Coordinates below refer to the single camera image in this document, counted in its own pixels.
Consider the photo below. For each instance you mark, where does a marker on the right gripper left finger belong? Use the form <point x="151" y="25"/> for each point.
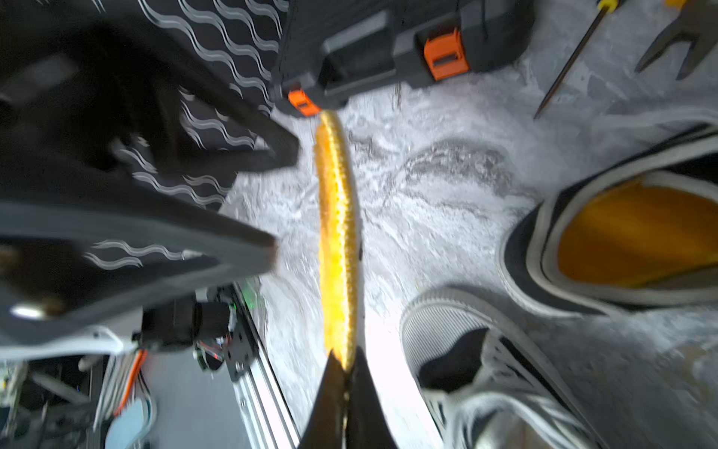
<point x="325" y="428"/>

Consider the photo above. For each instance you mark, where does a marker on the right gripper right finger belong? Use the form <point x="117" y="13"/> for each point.
<point x="366" y="426"/>

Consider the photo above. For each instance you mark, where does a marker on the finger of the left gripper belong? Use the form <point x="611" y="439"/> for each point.
<point x="154" y="69"/>
<point x="74" y="267"/>

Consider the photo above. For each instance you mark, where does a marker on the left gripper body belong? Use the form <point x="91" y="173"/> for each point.
<point x="69" y="86"/>

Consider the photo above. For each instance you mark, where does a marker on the black canvas sneaker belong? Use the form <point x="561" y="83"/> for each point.
<point x="482" y="378"/>
<point x="528" y="254"/>

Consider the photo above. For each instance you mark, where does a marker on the orange insole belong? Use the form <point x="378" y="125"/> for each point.
<point x="340" y="236"/>
<point x="640" y="234"/>

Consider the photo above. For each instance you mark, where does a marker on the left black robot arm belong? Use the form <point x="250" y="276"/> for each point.
<point x="98" y="370"/>

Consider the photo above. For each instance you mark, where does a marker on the black plastic tool case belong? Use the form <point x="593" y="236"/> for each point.
<point x="333" y="50"/>

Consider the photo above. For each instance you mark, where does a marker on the yellow black screwdriver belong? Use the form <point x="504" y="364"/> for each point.
<point x="605" y="8"/>

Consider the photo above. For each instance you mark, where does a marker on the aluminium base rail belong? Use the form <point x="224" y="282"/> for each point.
<point x="263" y="408"/>

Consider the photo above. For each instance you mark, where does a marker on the orange handled pliers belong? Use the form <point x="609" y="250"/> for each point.
<point x="695" y="24"/>

